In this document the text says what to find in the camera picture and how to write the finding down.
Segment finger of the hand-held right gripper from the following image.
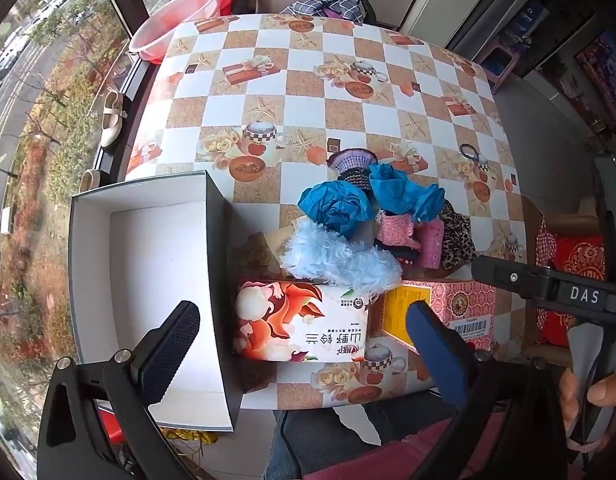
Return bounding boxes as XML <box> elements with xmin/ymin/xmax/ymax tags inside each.
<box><xmin>472</xmin><ymin>255</ymin><xmax>558</xmax><ymax>307</ymax></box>

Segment dark plaid cloth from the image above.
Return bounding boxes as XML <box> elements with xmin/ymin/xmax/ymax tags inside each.
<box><xmin>280</xmin><ymin>0</ymin><xmax>365</xmax><ymax>26</ymax></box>

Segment fluffy light blue scrunchie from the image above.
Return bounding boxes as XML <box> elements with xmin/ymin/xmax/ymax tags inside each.
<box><xmin>280</xmin><ymin>217</ymin><xmax>403</xmax><ymax>306</ymax></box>

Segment red patterned cushion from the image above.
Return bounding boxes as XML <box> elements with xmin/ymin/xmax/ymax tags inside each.
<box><xmin>538</xmin><ymin>235</ymin><xmax>608</xmax><ymax>347</ymax></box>

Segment floral tissue pack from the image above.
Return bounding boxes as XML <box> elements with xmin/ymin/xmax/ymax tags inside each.
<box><xmin>233</xmin><ymin>279</ymin><xmax>371</xmax><ymax>364</ymax></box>

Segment person's right hand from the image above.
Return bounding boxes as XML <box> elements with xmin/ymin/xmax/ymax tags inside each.
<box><xmin>560</xmin><ymin>367</ymin><xmax>616</xmax><ymax>443</ymax></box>

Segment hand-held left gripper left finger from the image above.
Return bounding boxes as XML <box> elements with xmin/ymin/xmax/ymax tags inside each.
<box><xmin>35</xmin><ymin>301</ymin><xmax>203</xmax><ymax>480</ymax></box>

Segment pink knit cloth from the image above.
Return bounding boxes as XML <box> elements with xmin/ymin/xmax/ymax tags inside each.
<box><xmin>374</xmin><ymin>210</ymin><xmax>446</xmax><ymax>268</ymax></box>

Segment leopard print scrunchie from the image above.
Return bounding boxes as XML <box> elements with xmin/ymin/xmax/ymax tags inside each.
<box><xmin>439</xmin><ymin>201</ymin><xmax>477</xmax><ymax>272</ymax></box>

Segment blue crinkled cloth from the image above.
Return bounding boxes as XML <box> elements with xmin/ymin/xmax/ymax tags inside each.
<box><xmin>369</xmin><ymin>162</ymin><xmax>446</xmax><ymax>223</ymax></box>
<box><xmin>298</xmin><ymin>180</ymin><xmax>376</xmax><ymax>239</ymax></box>

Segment checkered printed tablecloth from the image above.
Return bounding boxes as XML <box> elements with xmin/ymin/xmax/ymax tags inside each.
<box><xmin>125</xmin><ymin>12</ymin><xmax>527</xmax><ymax>411</ymax></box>

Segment pink box with yellow label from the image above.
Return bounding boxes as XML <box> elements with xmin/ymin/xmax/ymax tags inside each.
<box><xmin>370</xmin><ymin>280</ymin><xmax>497</xmax><ymax>356</ymax></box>

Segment person's pink garment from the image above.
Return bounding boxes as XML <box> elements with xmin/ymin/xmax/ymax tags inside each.
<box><xmin>378</xmin><ymin>412</ymin><xmax>518</xmax><ymax>480</ymax></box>

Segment person's legs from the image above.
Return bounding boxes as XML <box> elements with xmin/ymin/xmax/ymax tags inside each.
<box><xmin>265</xmin><ymin>394</ymin><xmax>468</xmax><ymax>480</ymax></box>

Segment purple crochet scrunchie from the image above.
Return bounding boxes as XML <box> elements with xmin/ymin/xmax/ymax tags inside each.
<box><xmin>328</xmin><ymin>148</ymin><xmax>379</xmax><ymax>196</ymax></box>

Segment brown armchair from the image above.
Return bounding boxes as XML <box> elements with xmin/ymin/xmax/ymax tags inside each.
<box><xmin>520</xmin><ymin>195</ymin><xmax>608</xmax><ymax>352</ymax></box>

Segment white cardboard box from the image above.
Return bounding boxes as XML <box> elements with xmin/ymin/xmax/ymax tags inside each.
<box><xmin>68</xmin><ymin>170</ymin><xmax>245</xmax><ymax>433</ymax></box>

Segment colourful wall poster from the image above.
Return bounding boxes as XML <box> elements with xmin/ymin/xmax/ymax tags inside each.
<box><xmin>575</xmin><ymin>30</ymin><xmax>616</xmax><ymax>126</ymax></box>

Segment red checked cloth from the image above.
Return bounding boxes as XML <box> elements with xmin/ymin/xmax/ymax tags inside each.
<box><xmin>534</xmin><ymin>220</ymin><xmax>559</xmax><ymax>322</ymax></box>

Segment large red plastic basin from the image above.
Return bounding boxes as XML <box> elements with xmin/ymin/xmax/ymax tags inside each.
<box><xmin>128</xmin><ymin>0</ymin><xmax>223</xmax><ymax>63</ymax></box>

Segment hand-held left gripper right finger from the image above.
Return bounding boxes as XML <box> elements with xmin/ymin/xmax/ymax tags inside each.
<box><xmin>405</xmin><ymin>300</ymin><xmax>573</xmax><ymax>480</ymax></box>

